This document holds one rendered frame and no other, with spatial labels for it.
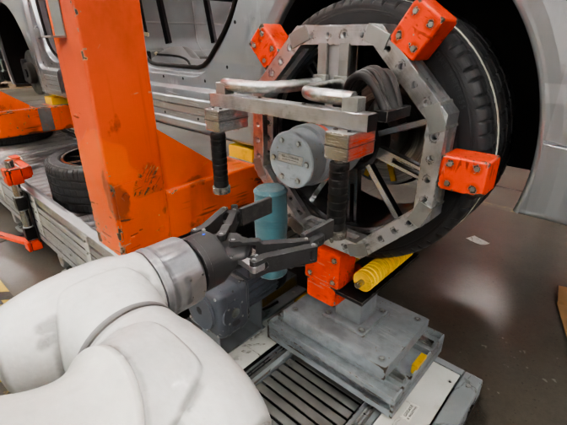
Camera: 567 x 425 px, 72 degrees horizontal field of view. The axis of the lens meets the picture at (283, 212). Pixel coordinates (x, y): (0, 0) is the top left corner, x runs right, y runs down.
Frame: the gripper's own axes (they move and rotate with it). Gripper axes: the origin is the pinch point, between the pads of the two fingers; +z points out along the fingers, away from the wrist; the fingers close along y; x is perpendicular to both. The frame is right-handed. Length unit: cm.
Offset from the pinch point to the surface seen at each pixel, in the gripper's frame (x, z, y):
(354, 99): 17.2, 13.8, 1.1
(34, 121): -23, 35, -253
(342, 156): 8.3, 10.7, 1.4
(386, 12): 32, 41, -10
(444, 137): 9.0, 32.7, 9.9
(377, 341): -60, 46, -5
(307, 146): 6.1, 18.3, -12.3
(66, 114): -21, 55, -253
